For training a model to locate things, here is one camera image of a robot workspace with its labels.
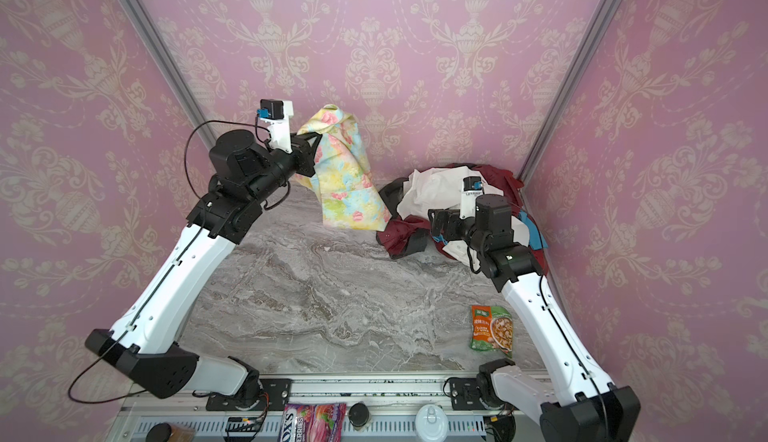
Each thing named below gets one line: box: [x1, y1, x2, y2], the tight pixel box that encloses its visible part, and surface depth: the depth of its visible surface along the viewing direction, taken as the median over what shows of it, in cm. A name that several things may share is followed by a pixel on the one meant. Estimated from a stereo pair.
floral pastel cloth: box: [294, 103, 392, 231], surface depth 71 cm
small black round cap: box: [348, 402, 370, 427], surface depth 64 cm
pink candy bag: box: [278, 403, 347, 442], surface depth 70 cm
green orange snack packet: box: [470, 305, 513, 358], surface depth 85 cm
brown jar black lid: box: [146, 422, 196, 442], surface depth 64 cm
